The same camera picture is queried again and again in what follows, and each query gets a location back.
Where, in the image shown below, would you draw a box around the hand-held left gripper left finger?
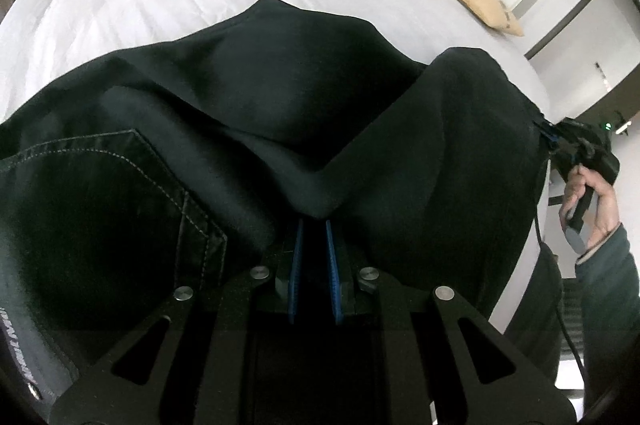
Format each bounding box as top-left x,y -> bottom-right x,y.
47,219 -> 306,425

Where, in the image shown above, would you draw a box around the person's right forearm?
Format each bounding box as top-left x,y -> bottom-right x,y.
574,224 -> 640,411

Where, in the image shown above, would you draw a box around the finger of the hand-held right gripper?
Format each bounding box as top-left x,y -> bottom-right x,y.
534,117 -> 565,156

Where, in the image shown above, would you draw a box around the black cable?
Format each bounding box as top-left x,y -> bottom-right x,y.
532,200 -> 592,388

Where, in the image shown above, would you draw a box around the person's right hand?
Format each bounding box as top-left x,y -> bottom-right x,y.
558,164 -> 622,257

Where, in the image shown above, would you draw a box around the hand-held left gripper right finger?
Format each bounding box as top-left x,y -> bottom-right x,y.
325,219 -> 582,425

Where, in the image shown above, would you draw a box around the dark cloth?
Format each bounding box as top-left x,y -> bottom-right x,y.
517,244 -> 565,383

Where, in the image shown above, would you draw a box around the black pants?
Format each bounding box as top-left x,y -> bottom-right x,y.
0,0 -> 563,411

